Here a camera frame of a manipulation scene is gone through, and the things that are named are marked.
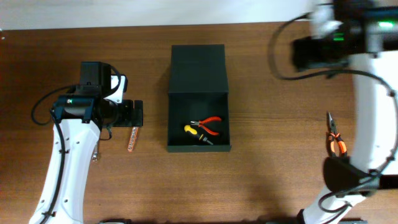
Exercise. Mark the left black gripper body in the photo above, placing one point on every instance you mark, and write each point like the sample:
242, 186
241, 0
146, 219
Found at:
123, 114

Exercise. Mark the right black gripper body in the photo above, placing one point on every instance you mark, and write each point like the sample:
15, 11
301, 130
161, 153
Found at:
321, 54

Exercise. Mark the orange bit holder strip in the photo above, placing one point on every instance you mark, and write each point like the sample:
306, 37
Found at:
133, 139

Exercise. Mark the silver combination wrench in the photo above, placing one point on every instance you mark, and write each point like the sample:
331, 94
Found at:
95, 154

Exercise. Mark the yellow black stubby screwdriver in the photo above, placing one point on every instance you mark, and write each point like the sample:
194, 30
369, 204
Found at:
195, 134

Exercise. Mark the dark green lidded box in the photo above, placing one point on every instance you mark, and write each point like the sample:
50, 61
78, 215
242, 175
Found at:
198, 96

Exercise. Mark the orange black needle-nose pliers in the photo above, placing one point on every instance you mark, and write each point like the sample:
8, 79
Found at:
333, 137

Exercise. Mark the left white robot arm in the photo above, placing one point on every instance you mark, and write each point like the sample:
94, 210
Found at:
79, 116

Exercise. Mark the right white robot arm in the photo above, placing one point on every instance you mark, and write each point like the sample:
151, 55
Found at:
357, 38

